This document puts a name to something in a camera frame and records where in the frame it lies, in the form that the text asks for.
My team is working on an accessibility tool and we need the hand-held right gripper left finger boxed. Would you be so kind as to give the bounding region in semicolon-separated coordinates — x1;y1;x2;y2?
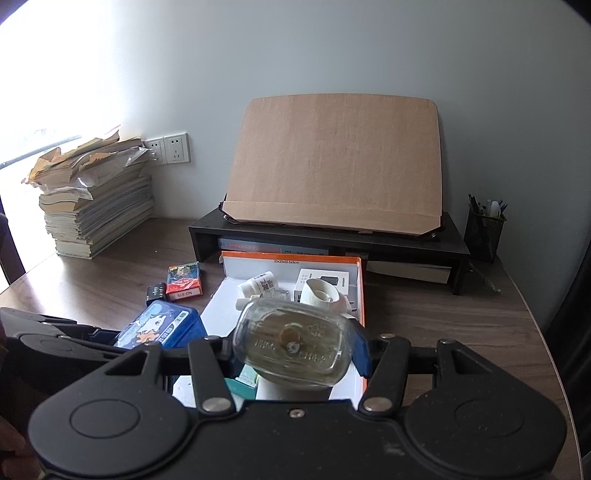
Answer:
99;335;236;415

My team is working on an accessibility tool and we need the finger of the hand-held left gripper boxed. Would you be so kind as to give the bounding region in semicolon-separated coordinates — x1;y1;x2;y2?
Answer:
21;335;134;367
55;323;118;347

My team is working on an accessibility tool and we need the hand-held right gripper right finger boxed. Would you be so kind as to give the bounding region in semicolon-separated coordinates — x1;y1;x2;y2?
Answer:
350;322;491;415

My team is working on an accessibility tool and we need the teal medicine box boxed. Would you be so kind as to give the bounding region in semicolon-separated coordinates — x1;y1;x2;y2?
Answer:
225;367;259;400

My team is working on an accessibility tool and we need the blue printed box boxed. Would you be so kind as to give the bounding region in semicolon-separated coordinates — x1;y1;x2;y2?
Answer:
113;300;208;349

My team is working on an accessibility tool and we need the white box lid tray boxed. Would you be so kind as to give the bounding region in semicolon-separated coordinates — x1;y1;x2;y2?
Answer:
173;250;370;409

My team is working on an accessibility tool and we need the white cup-shaped vaporizer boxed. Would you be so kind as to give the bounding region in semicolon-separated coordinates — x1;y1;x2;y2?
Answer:
302;277;354;319

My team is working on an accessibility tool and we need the white plug-in vaporizer with bottle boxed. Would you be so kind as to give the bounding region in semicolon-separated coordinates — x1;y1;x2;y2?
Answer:
232;298;356;402

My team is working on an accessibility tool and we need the small white bottle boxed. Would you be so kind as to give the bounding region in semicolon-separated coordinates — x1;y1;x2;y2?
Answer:
238;271;278;298

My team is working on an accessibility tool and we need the red playing card box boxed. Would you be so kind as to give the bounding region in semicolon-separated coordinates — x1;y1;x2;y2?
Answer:
165;261;204;302

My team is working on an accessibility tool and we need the white charger package box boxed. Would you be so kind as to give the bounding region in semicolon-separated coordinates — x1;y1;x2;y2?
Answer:
294;268;358;319

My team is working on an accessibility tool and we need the thick pale book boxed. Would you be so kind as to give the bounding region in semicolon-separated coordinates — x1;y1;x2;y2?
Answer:
367;261;453;284

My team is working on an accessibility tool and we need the black monitor riser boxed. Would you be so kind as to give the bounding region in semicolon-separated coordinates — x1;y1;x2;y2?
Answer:
188;206;472;296

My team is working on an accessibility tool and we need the stack of books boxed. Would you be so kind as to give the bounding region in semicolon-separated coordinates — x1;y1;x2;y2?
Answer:
21;124;155;259

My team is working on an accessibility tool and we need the black mesh pen holder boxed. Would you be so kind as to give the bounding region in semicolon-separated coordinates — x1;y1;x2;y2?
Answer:
463;210;508;264

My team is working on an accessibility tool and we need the brown cardboard sheet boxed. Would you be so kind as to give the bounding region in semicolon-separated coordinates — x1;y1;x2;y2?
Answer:
223;96;444;238

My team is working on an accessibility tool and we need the bunch of pens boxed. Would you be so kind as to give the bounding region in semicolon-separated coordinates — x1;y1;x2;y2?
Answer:
468;194;509;220

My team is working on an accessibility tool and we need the white wall socket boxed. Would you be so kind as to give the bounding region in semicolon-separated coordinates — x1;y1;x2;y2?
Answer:
163;133;191;164
144;137;166;164

